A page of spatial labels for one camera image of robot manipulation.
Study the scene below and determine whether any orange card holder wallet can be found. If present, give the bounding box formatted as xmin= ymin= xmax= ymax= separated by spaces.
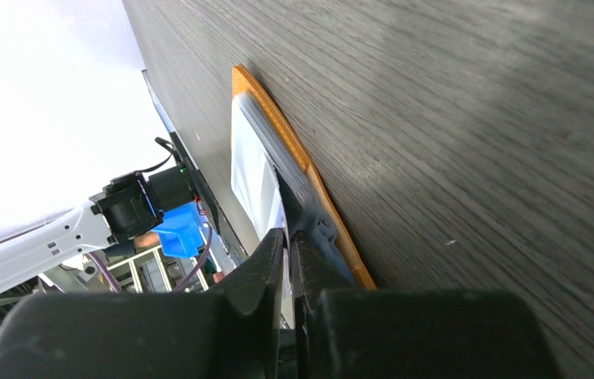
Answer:
xmin=231 ymin=65 xmax=377 ymax=289

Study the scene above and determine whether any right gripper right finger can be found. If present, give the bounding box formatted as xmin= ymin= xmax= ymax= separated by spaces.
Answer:
xmin=290 ymin=231 xmax=559 ymax=378

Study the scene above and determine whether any blue object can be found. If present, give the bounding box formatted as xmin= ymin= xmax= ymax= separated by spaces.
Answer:
xmin=152 ymin=202 xmax=205 ymax=259

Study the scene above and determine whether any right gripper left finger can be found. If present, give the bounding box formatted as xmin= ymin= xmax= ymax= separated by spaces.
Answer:
xmin=0 ymin=228 xmax=284 ymax=378

